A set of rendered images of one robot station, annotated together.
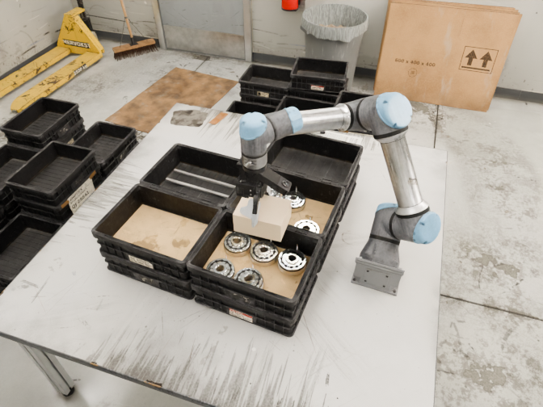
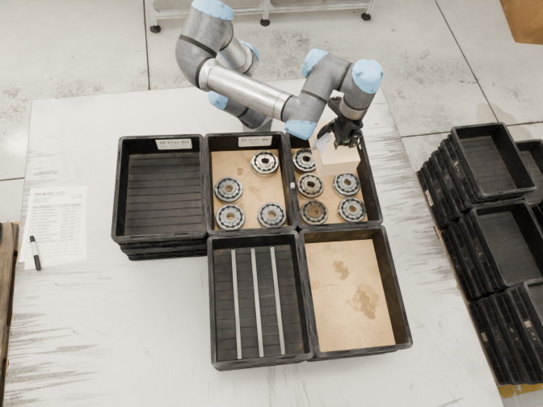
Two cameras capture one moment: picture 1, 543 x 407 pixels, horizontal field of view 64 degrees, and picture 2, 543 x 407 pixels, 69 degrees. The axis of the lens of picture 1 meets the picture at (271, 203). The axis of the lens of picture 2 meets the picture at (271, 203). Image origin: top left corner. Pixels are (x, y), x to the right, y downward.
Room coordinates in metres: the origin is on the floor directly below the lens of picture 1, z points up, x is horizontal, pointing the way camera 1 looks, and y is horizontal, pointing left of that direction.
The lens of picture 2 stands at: (1.60, 0.52, 2.13)
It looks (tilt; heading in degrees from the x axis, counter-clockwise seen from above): 64 degrees down; 232
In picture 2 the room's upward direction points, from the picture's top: 11 degrees clockwise
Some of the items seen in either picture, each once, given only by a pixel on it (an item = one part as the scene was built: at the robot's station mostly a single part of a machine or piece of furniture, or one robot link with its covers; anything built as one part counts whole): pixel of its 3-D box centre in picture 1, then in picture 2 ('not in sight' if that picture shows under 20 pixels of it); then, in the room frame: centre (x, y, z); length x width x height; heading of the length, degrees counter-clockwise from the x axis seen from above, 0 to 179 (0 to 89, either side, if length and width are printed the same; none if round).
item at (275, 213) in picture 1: (263, 216); (332, 147); (1.00, 0.03, 1.08); 0.16 x 0.12 x 0.07; 72
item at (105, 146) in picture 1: (106, 161); not in sight; (2.26, 1.09, 0.31); 0.40 x 0.30 x 0.34; 162
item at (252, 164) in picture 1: (254, 157); (355, 105); (1.01, 0.05, 1.32); 0.08 x 0.08 x 0.05
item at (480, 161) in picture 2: not in sight; (469, 179); (0.02, 0.19, 0.37); 0.40 x 0.30 x 0.45; 72
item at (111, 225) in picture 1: (161, 231); (348, 290); (1.13, 0.42, 0.87); 0.40 x 0.30 x 0.11; 67
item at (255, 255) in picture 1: (263, 250); (310, 185); (1.04, 0.03, 0.86); 0.10 x 0.10 x 0.01
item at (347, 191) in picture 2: (248, 279); (347, 182); (0.91, 0.08, 0.86); 0.10 x 0.10 x 0.01
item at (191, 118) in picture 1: (187, 116); not in sight; (2.19, 0.49, 0.71); 0.22 x 0.19 x 0.01; 72
